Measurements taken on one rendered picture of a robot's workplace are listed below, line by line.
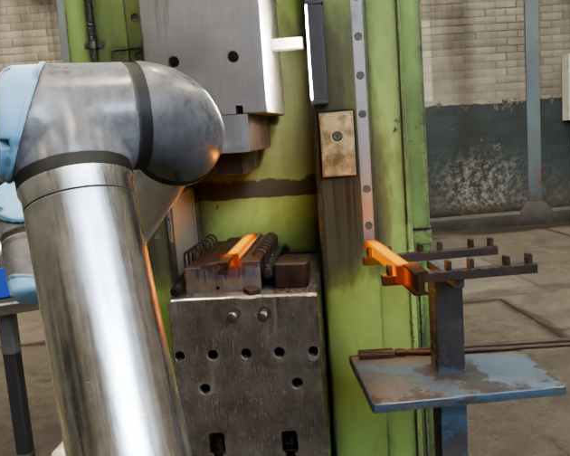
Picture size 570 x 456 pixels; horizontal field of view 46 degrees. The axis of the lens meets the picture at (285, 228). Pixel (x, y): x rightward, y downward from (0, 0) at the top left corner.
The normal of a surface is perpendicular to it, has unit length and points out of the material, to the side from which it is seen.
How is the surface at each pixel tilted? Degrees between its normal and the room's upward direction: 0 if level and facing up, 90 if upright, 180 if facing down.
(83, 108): 68
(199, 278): 90
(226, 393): 90
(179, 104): 82
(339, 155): 90
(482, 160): 91
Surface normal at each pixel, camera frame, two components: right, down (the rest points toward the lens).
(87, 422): -0.27, -0.15
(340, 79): -0.10, 0.15
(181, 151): 0.58, 0.69
